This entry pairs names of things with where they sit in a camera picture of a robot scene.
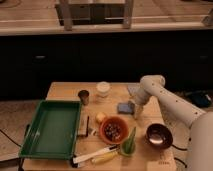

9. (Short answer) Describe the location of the blue sponge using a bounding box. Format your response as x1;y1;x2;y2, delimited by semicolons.
117;101;135;114

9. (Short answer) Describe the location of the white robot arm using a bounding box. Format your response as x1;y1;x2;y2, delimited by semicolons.
134;75;213;171

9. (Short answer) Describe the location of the green plastic tray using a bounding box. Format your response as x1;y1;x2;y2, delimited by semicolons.
19;100;81;160

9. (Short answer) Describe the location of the grey triangular cloth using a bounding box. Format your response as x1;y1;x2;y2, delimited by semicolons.
127;85;139;97

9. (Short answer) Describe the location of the orange bowl with beans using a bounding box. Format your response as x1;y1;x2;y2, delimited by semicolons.
99;116;129;144

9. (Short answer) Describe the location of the dark purple bowl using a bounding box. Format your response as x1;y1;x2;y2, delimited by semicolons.
145;123;173;150

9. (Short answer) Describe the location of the yellow round toy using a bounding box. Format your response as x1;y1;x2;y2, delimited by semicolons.
95;112;106;124

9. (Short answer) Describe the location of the green cone toy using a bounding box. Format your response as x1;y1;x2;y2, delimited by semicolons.
120;128;136;157

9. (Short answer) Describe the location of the white lidded jar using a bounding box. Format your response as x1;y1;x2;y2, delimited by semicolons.
96;81;111;101

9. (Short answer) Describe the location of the small metal cup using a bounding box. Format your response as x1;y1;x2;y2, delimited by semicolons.
78;90;89;105

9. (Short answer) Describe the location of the yellow corn toy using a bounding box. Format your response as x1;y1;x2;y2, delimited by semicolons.
91;151;118;164

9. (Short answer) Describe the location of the wooden stool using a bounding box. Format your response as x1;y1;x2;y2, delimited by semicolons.
55;0;134;31

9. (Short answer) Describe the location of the black cable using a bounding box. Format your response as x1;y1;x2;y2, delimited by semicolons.
172;143;189;152

